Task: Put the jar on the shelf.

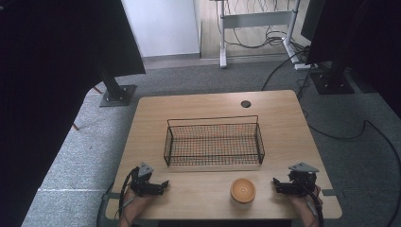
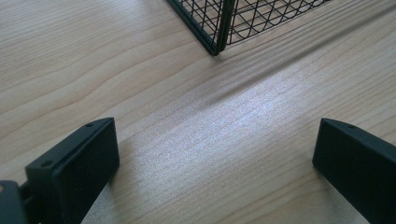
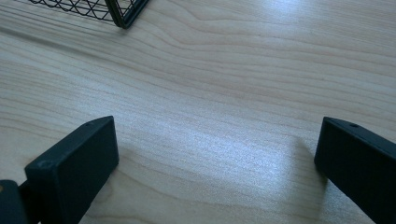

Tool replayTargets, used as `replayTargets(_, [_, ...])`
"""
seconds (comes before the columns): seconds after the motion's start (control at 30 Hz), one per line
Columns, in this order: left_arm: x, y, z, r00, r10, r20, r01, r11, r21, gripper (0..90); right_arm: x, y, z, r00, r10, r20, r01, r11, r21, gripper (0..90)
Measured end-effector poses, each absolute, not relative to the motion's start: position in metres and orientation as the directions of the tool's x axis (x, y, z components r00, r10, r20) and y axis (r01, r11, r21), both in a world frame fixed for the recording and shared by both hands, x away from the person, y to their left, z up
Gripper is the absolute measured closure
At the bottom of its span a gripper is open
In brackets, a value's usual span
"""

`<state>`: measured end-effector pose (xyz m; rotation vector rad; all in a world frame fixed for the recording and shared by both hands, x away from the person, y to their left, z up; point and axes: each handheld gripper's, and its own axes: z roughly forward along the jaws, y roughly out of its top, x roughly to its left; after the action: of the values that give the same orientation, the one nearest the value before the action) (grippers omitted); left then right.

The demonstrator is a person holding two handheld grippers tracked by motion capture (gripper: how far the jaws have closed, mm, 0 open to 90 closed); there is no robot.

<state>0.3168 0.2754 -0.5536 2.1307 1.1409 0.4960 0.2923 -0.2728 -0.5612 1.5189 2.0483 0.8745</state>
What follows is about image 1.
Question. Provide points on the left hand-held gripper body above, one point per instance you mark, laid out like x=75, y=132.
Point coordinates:
x=142, y=184

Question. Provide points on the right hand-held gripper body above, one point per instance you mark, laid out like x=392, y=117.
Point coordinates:
x=303, y=181

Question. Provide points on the person's left hand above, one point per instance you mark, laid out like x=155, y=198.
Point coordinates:
x=135, y=201

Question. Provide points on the person's right hand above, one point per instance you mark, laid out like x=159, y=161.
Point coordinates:
x=305, y=201

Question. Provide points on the grey tape strip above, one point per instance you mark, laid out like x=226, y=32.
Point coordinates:
x=113, y=195
x=328, y=192

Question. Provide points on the orange round bowl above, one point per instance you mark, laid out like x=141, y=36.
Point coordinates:
x=242, y=190

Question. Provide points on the white power strip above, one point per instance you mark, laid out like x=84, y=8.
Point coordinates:
x=303, y=66

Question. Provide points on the black curtain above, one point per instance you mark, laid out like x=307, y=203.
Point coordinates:
x=47, y=78
x=372, y=41

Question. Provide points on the white panel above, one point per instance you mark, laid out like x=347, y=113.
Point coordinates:
x=164, y=26

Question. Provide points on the dark monitor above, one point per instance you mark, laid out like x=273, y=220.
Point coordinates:
x=312, y=19

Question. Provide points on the black metal stand with base plate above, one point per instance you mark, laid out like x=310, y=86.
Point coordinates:
x=115, y=91

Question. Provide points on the black stand base plate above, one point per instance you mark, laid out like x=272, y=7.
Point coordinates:
x=332, y=83

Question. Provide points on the white desk frame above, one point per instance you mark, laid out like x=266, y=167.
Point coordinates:
x=257, y=19

